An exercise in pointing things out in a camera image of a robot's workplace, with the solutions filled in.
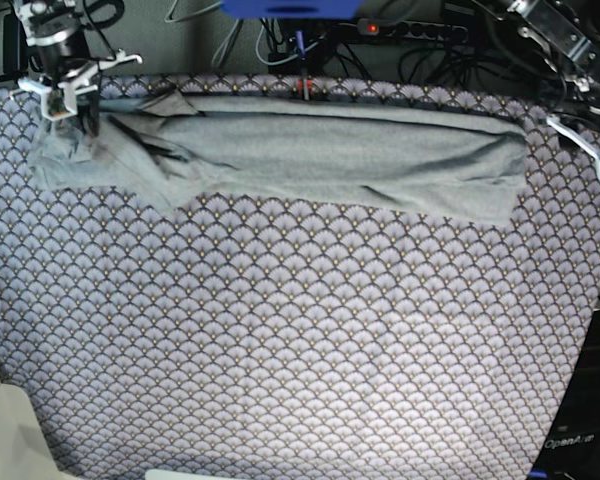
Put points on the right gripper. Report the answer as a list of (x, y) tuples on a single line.
[(55, 32)]

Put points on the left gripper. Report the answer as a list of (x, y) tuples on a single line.
[(580, 103)]

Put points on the grey T-shirt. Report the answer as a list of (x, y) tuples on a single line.
[(171, 148)]

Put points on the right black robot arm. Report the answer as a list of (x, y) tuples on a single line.
[(100, 48)]

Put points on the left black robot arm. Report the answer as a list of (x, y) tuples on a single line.
[(567, 51)]

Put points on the black power strip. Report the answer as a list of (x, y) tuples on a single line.
[(414, 30)]

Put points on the red and black clamp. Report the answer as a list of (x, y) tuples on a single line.
[(305, 87)]

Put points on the black OpenArm box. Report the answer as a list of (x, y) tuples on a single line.
[(571, 450)]

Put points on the fan-patterned tablecloth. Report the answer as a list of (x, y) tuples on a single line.
[(267, 338)]

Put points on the beige chair at lower left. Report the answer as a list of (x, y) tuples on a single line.
[(24, 453)]

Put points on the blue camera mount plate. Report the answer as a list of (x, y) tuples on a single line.
[(291, 9)]

